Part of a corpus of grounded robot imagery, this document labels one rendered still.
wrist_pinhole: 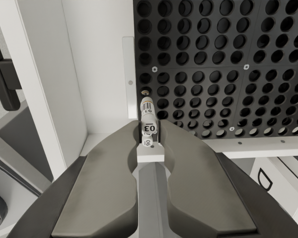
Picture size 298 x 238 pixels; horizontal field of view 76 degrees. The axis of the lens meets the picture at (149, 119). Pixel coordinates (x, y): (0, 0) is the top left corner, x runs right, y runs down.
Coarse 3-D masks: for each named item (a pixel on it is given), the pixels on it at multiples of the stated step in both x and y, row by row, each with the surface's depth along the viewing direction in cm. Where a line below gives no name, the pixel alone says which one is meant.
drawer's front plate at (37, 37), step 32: (0, 0) 13; (32, 0) 15; (32, 32) 15; (64, 32) 22; (32, 64) 15; (64, 64) 21; (32, 96) 17; (64, 96) 21; (64, 128) 21; (64, 160) 21
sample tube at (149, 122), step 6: (144, 102) 16; (150, 102) 16; (144, 108) 16; (150, 108) 15; (144, 114) 14; (150, 114) 14; (144, 120) 14; (150, 120) 14; (156, 120) 14; (144, 126) 14; (150, 126) 14; (156, 126) 14; (144, 132) 14; (150, 132) 14
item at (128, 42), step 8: (128, 40) 22; (128, 48) 23; (128, 56) 23; (128, 64) 24; (128, 72) 24; (128, 80) 25; (128, 88) 25; (136, 88) 26; (128, 96) 26; (136, 96) 26; (128, 104) 26; (136, 104) 26; (128, 112) 27; (136, 112) 27
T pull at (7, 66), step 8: (0, 56) 17; (0, 64) 17; (8, 64) 17; (0, 72) 17; (8, 72) 17; (16, 72) 17; (0, 80) 18; (8, 80) 18; (16, 80) 18; (0, 88) 18; (8, 88) 18; (16, 88) 18; (0, 96) 18; (8, 96) 18; (16, 96) 19; (8, 104) 19; (16, 104) 19
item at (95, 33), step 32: (64, 0) 21; (96, 0) 21; (128, 0) 21; (96, 32) 23; (128, 32) 23; (96, 64) 25; (96, 96) 27; (96, 128) 29; (256, 128) 30; (160, 160) 25
